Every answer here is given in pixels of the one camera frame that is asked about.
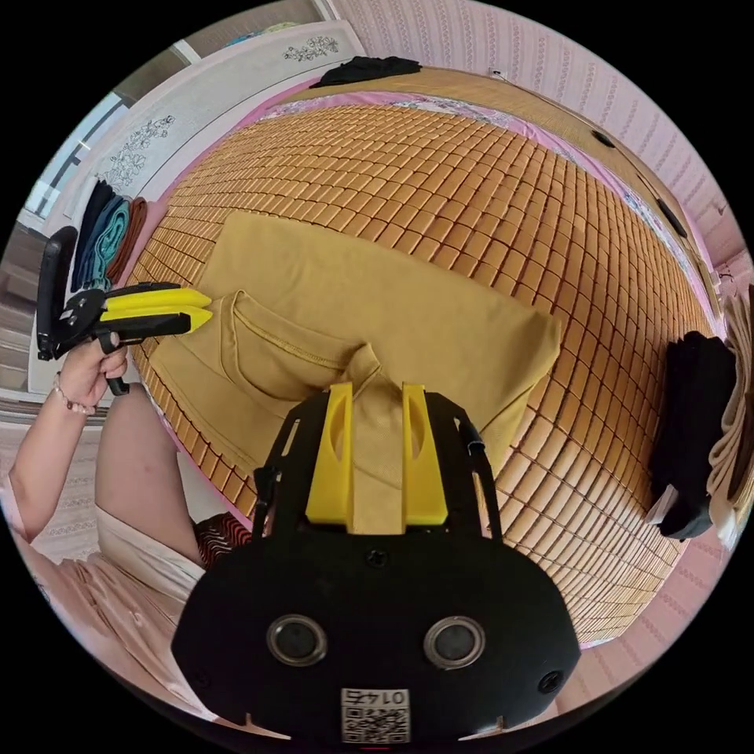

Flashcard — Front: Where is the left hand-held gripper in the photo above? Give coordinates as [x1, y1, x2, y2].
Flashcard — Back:
[57, 282, 214, 397]

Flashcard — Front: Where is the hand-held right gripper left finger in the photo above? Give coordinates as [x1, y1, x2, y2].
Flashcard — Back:
[306, 381, 355, 526]

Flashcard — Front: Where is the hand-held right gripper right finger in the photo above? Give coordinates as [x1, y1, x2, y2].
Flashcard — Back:
[402, 381, 448, 526]

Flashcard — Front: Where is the deep yellow short sleeve shirt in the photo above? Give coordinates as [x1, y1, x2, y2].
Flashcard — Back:
[141, 210, 564, 537]

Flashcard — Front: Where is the person's left forearm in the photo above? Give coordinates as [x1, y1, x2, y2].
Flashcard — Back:
[8, 400, 111, 544]

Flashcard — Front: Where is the person's left hand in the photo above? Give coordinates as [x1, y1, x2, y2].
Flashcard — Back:
[53, 340, 128, 417]

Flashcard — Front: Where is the pile of dark and teal clothes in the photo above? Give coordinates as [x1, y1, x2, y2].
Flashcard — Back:
[70, 176, 149, 294]

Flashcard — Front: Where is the window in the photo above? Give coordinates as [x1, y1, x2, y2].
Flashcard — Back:
[23, 91, 130, 220]

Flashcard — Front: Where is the person's body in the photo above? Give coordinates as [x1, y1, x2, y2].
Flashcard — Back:
[10, 382, 262, 727]

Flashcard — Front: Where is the white headboard with flower print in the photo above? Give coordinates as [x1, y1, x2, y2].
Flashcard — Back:
[61, 20, 369, 220]

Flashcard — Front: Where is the pile of black and beige clothes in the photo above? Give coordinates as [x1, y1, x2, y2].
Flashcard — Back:
[646, 293, 754, 542]

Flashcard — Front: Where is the bed with woven mat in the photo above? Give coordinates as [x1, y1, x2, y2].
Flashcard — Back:
[120, 64, 733, 649]

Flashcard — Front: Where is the black garment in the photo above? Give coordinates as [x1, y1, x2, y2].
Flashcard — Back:
[308, 55, 423, 90]

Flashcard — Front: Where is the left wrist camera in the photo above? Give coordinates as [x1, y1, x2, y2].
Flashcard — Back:
[35, 225, 79, 362]

